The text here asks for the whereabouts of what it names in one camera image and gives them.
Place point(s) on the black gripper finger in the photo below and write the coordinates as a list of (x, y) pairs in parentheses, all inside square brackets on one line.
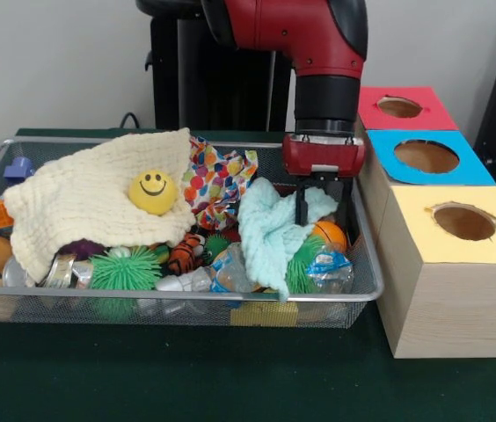
[(303, 206), (346, 198)]

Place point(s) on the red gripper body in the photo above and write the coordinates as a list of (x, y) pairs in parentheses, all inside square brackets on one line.
[(323, 154)]

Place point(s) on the light blue waffle cloth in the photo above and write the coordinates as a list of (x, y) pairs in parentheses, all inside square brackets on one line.
[(270, 228)]

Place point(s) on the green spiky rubber ball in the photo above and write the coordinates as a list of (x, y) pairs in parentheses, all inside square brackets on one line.
[(125, 269), (301, 264)]

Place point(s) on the crushed bottle with blue label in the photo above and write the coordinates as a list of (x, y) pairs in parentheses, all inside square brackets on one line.
[(329, 266), (235, 270)]

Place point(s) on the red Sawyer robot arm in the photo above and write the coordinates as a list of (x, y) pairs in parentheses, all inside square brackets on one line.
[(301, 39)]

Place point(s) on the wooden box with three holes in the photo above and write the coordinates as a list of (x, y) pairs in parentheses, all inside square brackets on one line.
[(450, 307)]

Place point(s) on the small orange basketball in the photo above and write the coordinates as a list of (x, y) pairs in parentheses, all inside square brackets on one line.
[(331, 233)]

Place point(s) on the colourful polka dot cloth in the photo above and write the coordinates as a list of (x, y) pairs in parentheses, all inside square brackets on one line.
[(215, 184)]

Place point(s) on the tiger plush toy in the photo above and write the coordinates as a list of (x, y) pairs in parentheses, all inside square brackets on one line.
[(184, 257)]

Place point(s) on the yellow smiley ball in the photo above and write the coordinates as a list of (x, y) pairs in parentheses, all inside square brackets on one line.
[(153, 192)]

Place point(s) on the cream waffle cloth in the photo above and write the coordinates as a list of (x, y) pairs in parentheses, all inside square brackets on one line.
[(81, 206)]

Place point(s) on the purple toy block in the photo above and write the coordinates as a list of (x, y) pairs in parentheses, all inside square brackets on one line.
[(19, 169)]

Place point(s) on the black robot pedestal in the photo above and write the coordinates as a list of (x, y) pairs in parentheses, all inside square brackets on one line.
[(213, 88)]

